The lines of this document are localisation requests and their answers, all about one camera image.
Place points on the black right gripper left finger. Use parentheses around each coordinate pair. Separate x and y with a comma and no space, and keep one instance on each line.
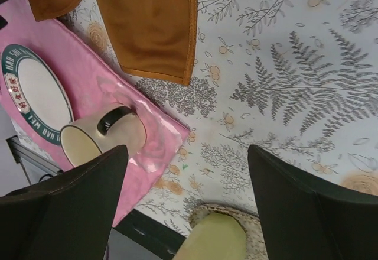
(68,216)

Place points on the orange-brown cloth napkin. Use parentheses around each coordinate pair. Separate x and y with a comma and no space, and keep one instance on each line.
(151,38)

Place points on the pink floral placemat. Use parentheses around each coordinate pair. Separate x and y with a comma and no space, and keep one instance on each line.
(91,84)

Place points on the white plate green rim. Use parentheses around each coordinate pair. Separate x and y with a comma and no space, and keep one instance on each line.
(36,92)

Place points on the floral patterned tablecloth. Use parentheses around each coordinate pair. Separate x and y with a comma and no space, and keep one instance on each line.
(295,77)

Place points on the cream mug black handle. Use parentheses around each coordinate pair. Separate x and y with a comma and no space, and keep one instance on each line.
(92,135)

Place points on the pale green teacup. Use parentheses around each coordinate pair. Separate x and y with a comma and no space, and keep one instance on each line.
(216,237)

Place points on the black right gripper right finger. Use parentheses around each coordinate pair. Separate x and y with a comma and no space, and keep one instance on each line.
(306,217)

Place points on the woven round saucer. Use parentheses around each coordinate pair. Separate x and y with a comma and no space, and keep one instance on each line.
(255,244)

